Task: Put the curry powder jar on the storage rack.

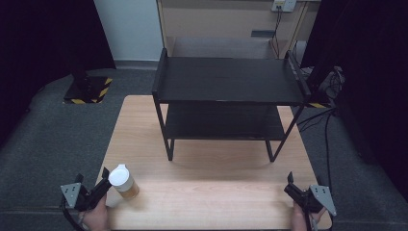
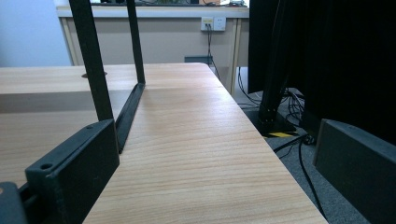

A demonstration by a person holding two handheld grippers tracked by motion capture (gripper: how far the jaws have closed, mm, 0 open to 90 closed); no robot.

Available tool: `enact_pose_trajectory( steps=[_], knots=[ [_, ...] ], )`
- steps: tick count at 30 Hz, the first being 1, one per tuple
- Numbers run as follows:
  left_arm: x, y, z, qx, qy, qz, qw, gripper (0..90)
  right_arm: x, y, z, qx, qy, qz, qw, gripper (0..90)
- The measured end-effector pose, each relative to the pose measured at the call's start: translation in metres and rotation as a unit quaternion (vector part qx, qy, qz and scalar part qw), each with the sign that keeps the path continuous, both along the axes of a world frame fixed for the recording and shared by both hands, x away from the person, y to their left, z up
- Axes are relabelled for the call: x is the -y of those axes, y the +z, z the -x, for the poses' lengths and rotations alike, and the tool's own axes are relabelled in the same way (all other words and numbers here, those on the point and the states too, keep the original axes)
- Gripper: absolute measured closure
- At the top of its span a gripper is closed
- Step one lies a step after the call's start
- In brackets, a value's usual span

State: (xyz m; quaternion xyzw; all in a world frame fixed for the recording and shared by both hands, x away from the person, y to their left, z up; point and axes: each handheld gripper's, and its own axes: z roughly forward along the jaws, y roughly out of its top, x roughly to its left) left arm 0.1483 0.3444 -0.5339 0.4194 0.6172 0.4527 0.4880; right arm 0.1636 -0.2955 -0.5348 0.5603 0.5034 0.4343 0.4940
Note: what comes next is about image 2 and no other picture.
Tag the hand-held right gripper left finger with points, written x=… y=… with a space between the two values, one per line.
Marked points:
x=81 y=161

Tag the white wall socket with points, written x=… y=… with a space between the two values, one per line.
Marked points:
x=206 y=23
x=219 y=23

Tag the black metal frame stand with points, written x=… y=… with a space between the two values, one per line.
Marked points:
x=93 y=68

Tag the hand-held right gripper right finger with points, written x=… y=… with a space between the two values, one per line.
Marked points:
x=358 y=168

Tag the black curtain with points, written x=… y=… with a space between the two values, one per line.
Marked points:
x=342 y=56

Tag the yellow black striped tape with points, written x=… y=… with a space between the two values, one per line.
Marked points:
x=280 y=134

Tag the black metal stand post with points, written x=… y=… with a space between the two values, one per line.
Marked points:
x=270 y=105

